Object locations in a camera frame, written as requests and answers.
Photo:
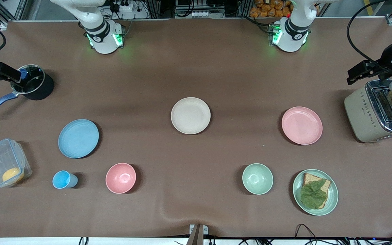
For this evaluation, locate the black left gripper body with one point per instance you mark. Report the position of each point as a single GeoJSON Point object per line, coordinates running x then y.
{"type": "Point", "coordinates": [384, 61]}

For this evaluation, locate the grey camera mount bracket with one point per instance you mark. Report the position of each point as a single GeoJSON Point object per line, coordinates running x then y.
{"type": "Point", "coordinates": [197, 234]}

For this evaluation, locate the brown table cover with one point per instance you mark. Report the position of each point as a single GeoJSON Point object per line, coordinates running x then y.
{"type": "Point", "coordinates": [196, 68]}

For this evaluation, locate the green plate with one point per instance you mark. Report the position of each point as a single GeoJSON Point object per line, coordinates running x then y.
{"type": "Point", "coordinates": [332, 200]}

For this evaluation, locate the pink bowl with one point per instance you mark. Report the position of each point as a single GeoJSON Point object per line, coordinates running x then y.
{"type": "Point", "coordinates": [120, 178]}

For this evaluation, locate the green bowl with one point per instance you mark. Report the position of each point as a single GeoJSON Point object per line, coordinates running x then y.
{"type": "Point", "coordinates": [257, 178]}

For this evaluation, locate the beige and steel toaster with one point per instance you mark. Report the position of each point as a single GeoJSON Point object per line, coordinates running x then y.
{"type": "Point", "coordinates": [361, 117]}

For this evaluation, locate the yellow food piece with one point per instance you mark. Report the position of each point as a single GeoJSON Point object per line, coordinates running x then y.
{"type": "Point", "coordinates": [12, 175]}

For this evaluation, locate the blue plate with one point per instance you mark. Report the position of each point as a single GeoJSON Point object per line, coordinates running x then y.
{"type": "Point", "coordinates": [78, 139]}

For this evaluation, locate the white power strip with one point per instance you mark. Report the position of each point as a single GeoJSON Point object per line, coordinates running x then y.
{"type": "Point", "coordinates": [126, 7]}

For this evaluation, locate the toast slice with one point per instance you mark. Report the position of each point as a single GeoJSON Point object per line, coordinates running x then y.
{"type": "Point", "coordinates": [310, 177]}

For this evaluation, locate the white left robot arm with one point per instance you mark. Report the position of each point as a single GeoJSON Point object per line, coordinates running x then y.
{"type": "Point", "coordinates": [289, 37]}

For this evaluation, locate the orange snack bag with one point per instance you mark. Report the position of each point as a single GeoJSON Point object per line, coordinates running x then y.
{"type": "Point", "coordinates": [271, 8]}

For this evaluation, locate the beige plate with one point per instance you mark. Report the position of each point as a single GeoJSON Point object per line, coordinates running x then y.
{"type": "Point", "coordinates": [190, 115]}

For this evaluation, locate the blue cup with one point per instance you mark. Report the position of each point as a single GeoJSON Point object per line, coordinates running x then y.
{"type": "Point", "coordinates": [62, 179]}

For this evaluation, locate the pink plate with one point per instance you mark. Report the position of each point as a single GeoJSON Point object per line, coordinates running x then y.
{"type": "Point", "coordinates": [301, 125]}

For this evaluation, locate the green lettuce leaf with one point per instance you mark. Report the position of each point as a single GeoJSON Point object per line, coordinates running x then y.
{"type": "Point", "coordinates": [313, 194]}

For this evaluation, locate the glass lid with blue knob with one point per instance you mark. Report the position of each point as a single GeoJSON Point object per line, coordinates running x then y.
{"type": "Point", "coordinates": [32, 80]}

